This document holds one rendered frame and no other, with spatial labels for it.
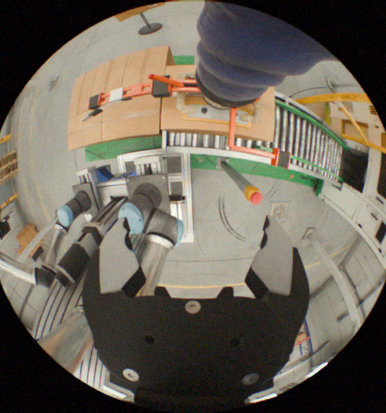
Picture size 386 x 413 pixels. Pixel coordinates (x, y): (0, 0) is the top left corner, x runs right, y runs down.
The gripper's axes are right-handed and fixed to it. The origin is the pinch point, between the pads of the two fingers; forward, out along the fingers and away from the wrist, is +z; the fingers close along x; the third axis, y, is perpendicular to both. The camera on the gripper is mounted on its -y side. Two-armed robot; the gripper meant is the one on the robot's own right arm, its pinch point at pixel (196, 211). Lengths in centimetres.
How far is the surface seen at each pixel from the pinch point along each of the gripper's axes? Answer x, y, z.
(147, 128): -39, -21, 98
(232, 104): 11.3, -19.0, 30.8
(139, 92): -22, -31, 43
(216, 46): 3.7, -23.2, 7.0
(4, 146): -984, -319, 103
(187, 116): -4, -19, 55
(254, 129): 30, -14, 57
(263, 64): 9.9, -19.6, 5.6
